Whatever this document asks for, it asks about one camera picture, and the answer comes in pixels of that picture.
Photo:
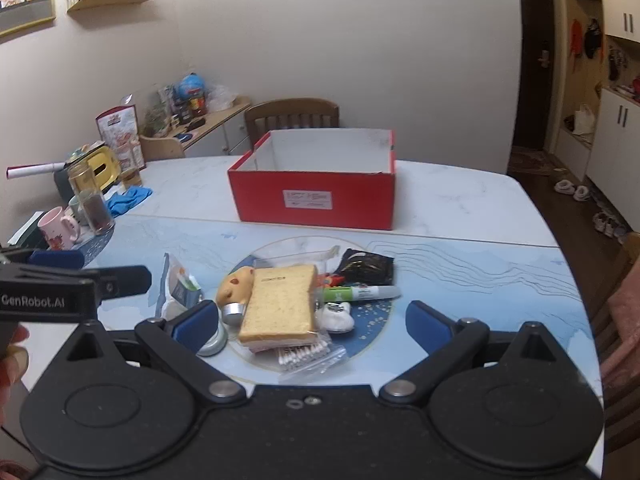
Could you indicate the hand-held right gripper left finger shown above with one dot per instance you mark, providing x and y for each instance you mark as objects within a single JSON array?
[{"x": 197, "y": 322}]

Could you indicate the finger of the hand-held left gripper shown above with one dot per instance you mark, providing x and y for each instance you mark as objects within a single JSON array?
[
  {"x": 55, "y": 259},
  {"x": 125, "y": 281}
]

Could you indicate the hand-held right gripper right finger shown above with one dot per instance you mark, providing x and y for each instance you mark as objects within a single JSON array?
[{"x": 427, "y": 325}]

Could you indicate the small silver cylinder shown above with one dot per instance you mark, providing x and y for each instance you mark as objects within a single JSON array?
[{"x": 233, "y": 314}]

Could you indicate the white wipes pack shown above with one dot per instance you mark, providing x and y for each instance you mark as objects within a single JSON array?
[{"x": 180, "y": 285}]

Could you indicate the tan animal toy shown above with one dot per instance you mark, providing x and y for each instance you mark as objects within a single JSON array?
[{"x": 232, "y": 285}]

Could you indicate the green white marker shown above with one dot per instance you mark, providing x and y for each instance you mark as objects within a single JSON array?
[{"x": 365, "y": 293}]

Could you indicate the yellow sponge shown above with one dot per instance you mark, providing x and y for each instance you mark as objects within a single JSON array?
[{"x": 277, "y": 305}]

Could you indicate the black snack packet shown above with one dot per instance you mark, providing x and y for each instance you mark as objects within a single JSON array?
[{"x": 367, "y": 267}]

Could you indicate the red orange small toy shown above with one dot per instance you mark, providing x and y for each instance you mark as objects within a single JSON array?
[{"x": 331, "y": 280}]

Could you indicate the clear plastic bag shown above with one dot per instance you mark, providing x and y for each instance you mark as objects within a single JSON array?
[
  {"x": 290, "y": 257},
  {"x": 221, "y": 97}
]

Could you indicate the cotton swab bag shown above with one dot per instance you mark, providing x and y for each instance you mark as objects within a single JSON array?
[{"x": 307, "y": 355}]

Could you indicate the red shoe box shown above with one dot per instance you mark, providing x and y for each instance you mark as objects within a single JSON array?
[{"x": 260, "y": 195}]

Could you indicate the person's left hand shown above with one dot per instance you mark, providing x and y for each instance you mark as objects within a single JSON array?
[{"x": 12, "y": 370}]

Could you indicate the pink mug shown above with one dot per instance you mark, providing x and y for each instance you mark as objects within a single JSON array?
[{"x": 55, "y": 227}]

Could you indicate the glass jar dark contents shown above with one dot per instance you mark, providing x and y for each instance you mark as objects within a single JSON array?
[{"x": 97, "y": 215}]

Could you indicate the blue printed table mat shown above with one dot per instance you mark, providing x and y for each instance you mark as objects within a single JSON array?
[{"x": 475, "y": 270}]

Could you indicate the blue cloth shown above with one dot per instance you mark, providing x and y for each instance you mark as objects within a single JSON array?
[{"x": 127, "y": 200}]

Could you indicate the amber glass jar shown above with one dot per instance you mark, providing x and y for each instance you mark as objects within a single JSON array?
[{"x": 82, "y": 177}]

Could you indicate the rolled white paper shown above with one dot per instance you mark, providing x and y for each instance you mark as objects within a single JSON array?
[{"x": 35, "y": 170}]

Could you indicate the yellow plastic box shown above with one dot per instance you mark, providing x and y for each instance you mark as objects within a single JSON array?
[{"x": 105, "y": 165}]

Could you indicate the light wooden chair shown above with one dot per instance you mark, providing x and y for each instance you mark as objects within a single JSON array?
[{"x": 160, "y": 147}]

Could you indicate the red printed box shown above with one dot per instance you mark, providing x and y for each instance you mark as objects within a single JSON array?
[{"x": 120, "y": 130}]

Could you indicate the red sauce jar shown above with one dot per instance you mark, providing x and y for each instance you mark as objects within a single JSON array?
[{"x": 198, "y": 106}]

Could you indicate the patterned door rug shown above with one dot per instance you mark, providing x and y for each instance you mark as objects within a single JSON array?
[{"x": 530, "y": 162}]

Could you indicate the grey slipper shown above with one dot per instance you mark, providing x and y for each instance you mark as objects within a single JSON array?
[
  {"x": 582, "y": 193},
  {"x": 564, "y": 186}
]

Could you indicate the white sneaker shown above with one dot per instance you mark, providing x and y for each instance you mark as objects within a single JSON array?
[
  {"x": 611, "y": 228},
  {"x": 599, "y": 222}
]

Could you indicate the crumpled clear plastic bag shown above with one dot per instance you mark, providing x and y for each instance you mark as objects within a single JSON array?
[{"x": 221, "y": 97}]

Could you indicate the purple sandal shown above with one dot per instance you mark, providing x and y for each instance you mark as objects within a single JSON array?
[{"x": 622, "y": 234}]

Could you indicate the dark wooden chair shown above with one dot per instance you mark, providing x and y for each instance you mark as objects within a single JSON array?
[{"x": 290, "y": 110}]

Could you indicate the white lower cabinet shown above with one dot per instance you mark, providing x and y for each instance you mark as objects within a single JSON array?
[{"x": 612, "y": 150}]

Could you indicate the white tote bag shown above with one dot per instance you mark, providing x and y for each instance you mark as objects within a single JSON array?
[{"x": 584, "y": 120}]

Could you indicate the dark door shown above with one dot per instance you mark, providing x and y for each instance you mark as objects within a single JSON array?
[{"x": 532, "y": 60}]

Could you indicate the orange garment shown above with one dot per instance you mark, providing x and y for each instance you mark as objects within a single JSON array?
[{"x": 576, "y": 37}]

